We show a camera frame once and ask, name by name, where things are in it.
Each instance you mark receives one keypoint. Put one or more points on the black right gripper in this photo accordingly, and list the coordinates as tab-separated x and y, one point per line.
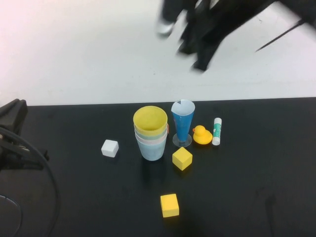
212	22

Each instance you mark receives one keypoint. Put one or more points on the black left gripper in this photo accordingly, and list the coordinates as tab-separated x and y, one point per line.
13	114

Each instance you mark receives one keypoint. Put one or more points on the yellow cup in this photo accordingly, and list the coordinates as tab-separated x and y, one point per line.
148	121

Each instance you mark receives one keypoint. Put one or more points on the pale green cup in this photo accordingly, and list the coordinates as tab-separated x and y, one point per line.
150	136

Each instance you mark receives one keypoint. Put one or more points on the pink cup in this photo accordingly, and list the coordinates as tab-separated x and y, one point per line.
153	142

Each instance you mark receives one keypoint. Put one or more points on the blue paper cone cup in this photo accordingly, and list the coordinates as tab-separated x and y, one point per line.
182	128

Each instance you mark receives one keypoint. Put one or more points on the orange cube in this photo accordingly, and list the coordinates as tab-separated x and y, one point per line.
168	129

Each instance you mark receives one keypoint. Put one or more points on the white green glue stick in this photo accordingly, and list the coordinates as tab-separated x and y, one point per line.
216	132

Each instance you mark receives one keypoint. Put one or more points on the yellow rubber duck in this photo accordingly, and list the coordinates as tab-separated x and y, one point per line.
202	137

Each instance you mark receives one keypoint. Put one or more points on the white cube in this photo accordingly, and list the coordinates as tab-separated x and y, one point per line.
109	148

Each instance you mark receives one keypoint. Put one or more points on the yellow cube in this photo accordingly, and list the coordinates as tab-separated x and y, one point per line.
182	158
169	205

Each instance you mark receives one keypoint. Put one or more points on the light blue cup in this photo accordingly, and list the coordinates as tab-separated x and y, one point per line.
151	153

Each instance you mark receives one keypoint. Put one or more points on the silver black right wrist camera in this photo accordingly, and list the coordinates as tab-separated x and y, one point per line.
164	27

